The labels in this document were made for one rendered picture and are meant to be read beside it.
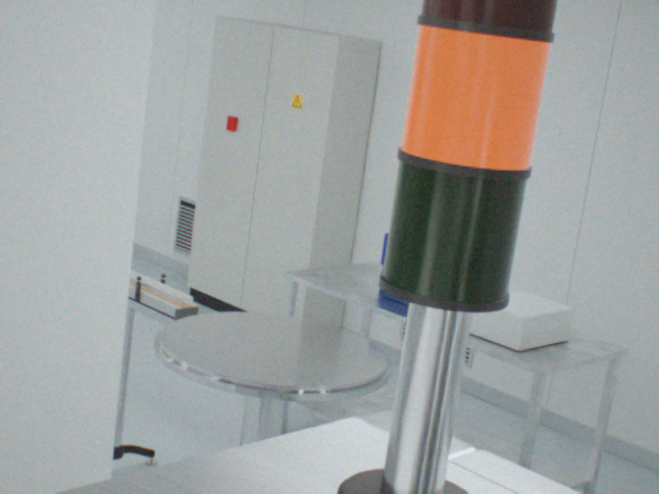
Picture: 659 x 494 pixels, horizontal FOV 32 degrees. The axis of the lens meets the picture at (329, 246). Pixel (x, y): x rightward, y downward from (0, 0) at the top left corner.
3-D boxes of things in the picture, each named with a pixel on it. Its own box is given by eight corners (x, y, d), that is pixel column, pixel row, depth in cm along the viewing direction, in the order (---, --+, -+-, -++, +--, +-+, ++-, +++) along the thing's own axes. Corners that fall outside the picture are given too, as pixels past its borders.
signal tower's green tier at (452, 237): (454, 311, 41) (476, 178, 40) (356, 275, 44) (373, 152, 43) (532, 297, 44) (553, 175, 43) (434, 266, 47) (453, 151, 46)
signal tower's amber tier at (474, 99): (477, 173, 40) (499, 33, 39) (374, 148, 43) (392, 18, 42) (554, 171, 43) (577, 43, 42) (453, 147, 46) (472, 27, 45)
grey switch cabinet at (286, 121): (294, 348, 753) (335, 36, 709) (181, 299, 832) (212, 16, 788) (339, 340, 784) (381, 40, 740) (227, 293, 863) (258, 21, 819)
